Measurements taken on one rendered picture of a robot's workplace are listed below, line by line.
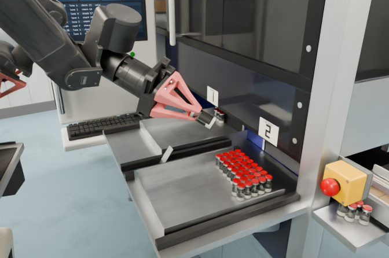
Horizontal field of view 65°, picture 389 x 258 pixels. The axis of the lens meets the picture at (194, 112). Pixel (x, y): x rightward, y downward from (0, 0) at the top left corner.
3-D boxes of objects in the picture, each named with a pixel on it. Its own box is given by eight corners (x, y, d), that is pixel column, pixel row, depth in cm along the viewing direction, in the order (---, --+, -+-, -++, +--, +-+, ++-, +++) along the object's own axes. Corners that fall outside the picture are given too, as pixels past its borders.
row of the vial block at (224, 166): (220, 165, 98) (220, 153, 96) (253, 198, 83) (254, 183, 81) (214, 166, 97) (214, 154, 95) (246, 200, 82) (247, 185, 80)
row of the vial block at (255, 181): (226, 163, 99) (226, 151, 97) (259, 195, 84) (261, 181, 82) (220, 165, 98) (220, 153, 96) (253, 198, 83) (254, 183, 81)
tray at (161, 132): (213, 114, 137) (213, 107, 136) (246, 138, 116) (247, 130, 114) (139, 128, 124) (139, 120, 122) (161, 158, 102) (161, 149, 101)
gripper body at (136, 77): (154, 81, 47) (114, 58, 48) (143, 119, 55) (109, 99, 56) (174, 60, 52) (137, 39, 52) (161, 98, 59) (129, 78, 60)
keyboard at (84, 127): (149, 114, 157) (149, 109, 156) (158, 124, 145) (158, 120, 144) (66, 128, 141) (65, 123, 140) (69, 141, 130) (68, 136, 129)
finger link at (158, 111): (197, 114, 48) (146, 83, 48) (184, 138, 53) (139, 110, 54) (213, 88, 52) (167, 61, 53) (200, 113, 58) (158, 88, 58)
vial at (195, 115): (218, 116, 52) (196, 103, 52) (212, 126, 51) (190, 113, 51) (215, 121, 54) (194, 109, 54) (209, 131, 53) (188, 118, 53)
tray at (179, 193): (232, 155, 104) (232, 146, 103) (283, 199, 83) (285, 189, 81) (134, 180, 91) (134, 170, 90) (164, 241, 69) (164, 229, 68)
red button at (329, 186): (328, 187, 72) (331, 172, 71) (342, 196, 69) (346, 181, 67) (316, 191, 71) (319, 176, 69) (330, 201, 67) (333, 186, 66)
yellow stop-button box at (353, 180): (341, 181, 77) (346, 157, 74) (367, 198, 71) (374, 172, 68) (318, 190, 74) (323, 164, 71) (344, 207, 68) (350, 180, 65)
